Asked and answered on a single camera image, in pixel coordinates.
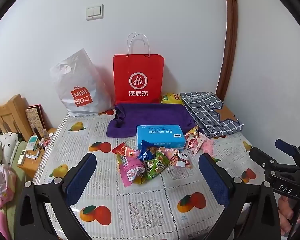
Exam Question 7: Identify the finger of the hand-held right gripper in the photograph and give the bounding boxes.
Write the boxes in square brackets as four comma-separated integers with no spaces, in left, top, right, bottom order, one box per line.
[249,147,300,173]
[275,138,300,167]

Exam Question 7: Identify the blue snack packet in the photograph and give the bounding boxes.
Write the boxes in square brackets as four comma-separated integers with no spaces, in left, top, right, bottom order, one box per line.
[138,140,156,163]

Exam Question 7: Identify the white remote control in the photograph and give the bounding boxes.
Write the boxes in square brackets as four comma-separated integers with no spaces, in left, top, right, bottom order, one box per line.
[17,149,27,165]

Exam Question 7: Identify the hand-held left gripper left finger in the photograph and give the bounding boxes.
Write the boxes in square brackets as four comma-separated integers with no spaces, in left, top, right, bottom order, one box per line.
[14,152,98,240]

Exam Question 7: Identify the brown wooden door frame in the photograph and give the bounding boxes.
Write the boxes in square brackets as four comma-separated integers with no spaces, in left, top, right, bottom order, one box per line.
[220,0,239,100]

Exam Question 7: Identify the pink blanket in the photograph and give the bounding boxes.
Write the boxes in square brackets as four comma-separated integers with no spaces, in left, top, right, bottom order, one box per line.
[0,164,17,240]

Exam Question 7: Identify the white light switch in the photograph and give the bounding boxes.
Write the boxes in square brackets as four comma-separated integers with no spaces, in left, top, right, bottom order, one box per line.
[86,4,103,20]

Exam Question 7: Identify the green snack packet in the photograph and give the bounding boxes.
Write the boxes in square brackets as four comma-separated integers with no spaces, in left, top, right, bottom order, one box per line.
[142,151,171,180]

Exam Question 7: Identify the yellow crispy snack packet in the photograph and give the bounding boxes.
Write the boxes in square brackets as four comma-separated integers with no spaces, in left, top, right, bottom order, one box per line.
[187,125,200,137]

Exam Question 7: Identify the fruit print tablecloth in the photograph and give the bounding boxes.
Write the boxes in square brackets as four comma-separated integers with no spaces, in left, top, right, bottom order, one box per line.
[32,110,285,240]

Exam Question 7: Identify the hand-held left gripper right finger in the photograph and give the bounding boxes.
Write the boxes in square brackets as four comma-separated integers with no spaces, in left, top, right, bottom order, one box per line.
[198,152,282,240]

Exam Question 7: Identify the red candy packet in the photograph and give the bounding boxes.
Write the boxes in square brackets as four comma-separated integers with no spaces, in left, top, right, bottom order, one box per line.
[112,142,135,158]

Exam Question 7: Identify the white flower print pillow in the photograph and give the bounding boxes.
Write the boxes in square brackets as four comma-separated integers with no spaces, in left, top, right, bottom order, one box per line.
[0,131,20,165]

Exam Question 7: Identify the green white box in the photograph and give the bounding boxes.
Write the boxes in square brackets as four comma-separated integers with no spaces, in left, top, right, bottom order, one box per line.
[27,135,40,152]

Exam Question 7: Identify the yellow chips bag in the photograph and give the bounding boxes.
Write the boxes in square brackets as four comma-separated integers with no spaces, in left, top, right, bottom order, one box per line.
[161,92,184,105]

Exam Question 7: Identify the strawberry print snack packet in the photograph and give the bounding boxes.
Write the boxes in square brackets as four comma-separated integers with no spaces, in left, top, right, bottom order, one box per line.
[185,132,203,156]

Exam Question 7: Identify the white plastic shopping bag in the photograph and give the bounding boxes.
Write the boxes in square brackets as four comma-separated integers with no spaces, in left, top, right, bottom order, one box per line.
[49,48,115,117]

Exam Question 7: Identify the person's right hand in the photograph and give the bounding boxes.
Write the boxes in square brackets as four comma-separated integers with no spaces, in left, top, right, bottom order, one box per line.
[277,195,300,233]

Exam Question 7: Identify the light pink snack packet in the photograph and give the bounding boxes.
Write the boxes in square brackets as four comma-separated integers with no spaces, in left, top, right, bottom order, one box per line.
[200,139,216,156]

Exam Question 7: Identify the grey checked folded cloth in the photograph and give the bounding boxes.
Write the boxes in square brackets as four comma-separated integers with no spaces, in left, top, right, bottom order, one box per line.
[179,92,245,138]

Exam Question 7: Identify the patterned notebook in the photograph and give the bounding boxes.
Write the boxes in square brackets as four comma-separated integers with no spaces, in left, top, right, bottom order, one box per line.
[25,104,47,135]

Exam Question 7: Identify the purple towel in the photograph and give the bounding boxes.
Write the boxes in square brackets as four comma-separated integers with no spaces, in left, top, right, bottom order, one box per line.
[106,102,199,138]

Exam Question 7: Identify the red paper bag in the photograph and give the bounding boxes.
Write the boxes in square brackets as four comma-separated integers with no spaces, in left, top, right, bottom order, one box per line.
[112,32,165,104]

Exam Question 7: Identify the wooden headboard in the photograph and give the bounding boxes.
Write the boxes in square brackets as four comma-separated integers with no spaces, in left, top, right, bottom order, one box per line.
[0,94,34,142]

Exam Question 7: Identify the pink cartoon snack packet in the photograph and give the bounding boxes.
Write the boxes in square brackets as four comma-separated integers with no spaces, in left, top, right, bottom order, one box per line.
[164,147,193,169]

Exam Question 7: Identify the magenta snack packet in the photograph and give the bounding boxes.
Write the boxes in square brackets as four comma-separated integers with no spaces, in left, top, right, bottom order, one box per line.
[116,154,146,188]

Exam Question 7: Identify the wooden bedside table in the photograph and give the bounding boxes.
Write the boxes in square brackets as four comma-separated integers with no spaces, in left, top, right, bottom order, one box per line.
[17,127,57,180]

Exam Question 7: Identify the blue tissue pack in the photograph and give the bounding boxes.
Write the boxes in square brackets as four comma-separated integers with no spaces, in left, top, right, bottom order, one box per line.
[136,124,187,151]

